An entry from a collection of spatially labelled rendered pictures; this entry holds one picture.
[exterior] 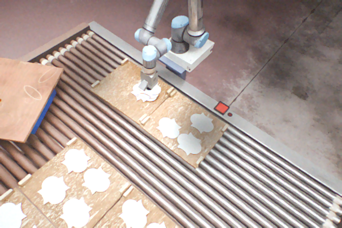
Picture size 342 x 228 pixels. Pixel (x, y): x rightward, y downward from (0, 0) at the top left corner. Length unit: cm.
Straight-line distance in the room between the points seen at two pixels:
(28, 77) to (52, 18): 223
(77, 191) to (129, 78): 77
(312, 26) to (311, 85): 112
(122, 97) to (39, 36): 219
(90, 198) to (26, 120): 53
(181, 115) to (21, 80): 94
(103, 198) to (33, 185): 34
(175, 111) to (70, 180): 69
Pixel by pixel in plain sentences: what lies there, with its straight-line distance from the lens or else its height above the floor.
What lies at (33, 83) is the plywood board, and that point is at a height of 104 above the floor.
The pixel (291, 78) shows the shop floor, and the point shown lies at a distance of 342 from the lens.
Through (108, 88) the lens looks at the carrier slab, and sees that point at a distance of 167.
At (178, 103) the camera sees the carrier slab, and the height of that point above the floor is 94.
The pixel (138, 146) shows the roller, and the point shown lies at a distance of 146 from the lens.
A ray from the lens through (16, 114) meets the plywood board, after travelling 157.
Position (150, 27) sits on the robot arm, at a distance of 150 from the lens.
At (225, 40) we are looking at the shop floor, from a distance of 357.
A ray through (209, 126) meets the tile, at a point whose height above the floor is 94.
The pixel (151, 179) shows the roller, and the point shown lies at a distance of 138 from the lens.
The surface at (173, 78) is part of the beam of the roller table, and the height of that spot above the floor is 91.
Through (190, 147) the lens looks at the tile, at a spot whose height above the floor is 94.
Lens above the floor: 223
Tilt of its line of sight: 57 degrees down
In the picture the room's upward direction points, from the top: 8 degrees clockwise
